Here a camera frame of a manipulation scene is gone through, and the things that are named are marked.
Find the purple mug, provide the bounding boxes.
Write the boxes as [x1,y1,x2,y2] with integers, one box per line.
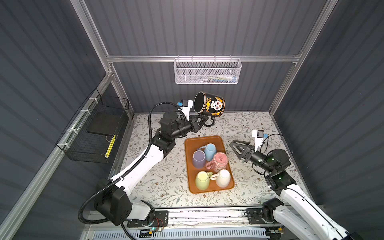
[193,150,206,169]

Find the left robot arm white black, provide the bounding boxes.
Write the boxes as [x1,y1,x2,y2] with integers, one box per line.
[94,112,209,226]

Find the orange plastic tray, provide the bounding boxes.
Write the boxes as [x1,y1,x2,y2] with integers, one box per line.
[185,136,235,194]

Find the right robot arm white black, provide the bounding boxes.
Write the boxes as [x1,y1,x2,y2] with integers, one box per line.
[230,140,362,240]

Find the white perforated cable duct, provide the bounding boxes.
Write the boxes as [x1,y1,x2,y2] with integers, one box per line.
[91,227,271,240]

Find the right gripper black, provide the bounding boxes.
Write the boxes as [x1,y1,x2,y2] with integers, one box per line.
[230,139,274,175]

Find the pens in white basket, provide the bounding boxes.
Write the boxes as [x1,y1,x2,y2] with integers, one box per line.
[201,75,238,84]

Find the light green mug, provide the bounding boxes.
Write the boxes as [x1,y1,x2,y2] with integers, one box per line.
[195,171,213,191]

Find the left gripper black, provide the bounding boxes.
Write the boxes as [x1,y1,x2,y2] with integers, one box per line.
[169,114,207,142]

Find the light blue mug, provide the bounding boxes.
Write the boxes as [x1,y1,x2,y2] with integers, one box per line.
[199,143,217,162]

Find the pink ghost mug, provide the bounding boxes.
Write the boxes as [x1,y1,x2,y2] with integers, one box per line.
[205,152,229,173]

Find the black corrugated cable hose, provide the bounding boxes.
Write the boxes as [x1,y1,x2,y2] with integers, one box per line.
[77,101,187,240]

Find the white wire mesh basket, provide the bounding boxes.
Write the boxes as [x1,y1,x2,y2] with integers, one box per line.
[173,56,242,85]

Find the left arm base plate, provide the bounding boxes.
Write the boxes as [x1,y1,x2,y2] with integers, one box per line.
[126,210,169,228]

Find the black wire basket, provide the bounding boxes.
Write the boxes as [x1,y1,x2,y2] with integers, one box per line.
[57,90,130,164]

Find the black skull pattern mug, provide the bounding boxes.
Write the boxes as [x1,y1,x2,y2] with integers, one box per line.
[193,92,226,128]

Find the floral table mat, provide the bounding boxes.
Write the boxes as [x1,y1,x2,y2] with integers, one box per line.
[130,112,286,208]

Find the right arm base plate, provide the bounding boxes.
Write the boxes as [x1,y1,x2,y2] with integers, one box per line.
[244,207,281,225]

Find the white cream mug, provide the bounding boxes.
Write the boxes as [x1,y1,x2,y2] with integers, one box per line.
[210,169,231,188]

